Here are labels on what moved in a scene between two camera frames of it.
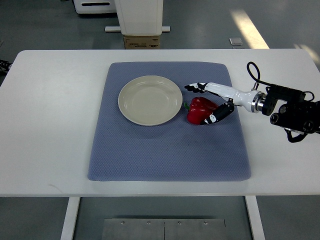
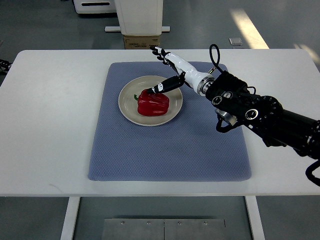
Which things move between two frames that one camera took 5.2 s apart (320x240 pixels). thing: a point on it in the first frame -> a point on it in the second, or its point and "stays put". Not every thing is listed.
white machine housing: x=95 y=6 stays put
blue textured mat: x=177 y=150 stays put
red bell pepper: x=200 y=108 -> x=152 y=104
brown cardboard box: x=141 y=42 stays put
